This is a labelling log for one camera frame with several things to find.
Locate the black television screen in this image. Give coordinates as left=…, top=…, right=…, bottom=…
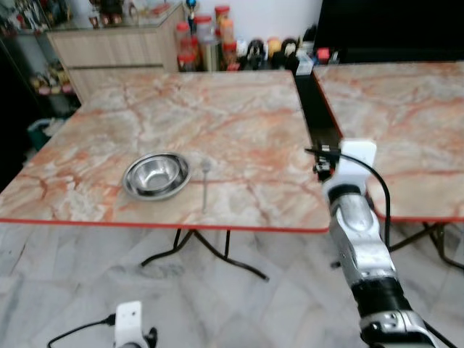
left=313, top=0, right=464, bottom=65

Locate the stainless steel bowl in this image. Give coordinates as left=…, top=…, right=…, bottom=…
left=122, top=151, right=192, bottom=202

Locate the marble-pattern folding table, red edge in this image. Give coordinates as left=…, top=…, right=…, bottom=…
left=0, top=69, right=341, bottom=282
left=313, top=62, right=464, bottom=270

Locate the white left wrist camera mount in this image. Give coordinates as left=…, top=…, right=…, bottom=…
left=114, top=301, right=146, bottom=348

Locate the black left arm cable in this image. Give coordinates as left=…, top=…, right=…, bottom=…
left=48, top=314, right=117, bottom=348

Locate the dark shelf with jars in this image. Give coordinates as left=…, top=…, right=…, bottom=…
left=0, top=29, right=80, bottom=120

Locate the small jar red lid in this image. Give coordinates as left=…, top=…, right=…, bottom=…
left=221, top=41, right=241, bottom=71

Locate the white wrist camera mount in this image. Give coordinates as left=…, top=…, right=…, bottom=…
left=323, top=140, right=378, bottom=200
left=114, top=301, right=146, bottom=348

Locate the tall orange jar red lid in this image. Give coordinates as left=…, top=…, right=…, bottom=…
left=215, top=6, right=232, bottom=44

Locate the clear jar red lid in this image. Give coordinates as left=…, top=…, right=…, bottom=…
left=194, top=16, right=220, bottom=72

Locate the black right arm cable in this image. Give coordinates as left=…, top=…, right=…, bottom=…
left=304, top=147, right=393, bottom=251

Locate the teal plastic bin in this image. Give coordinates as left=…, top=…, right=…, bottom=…
left=28, top=118, right=56, bottom=150

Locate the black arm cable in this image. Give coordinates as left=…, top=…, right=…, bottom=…
left=48, top=314, right=117, bottom=348
left=304, top=147, right=393, bottom=251

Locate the metal spoon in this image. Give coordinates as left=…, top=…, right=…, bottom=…
left=199, top=159, right=212, bottom=212

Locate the red-filled jar red lid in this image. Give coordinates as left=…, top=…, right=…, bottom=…
left=176, top=22, right=196, bottom=72

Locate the light wooden cabinet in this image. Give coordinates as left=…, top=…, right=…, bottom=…
left=47, top=4, right=186, bottom=102

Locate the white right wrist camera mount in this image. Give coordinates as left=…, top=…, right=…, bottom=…
left=323, top=140, right=378, bottom=200

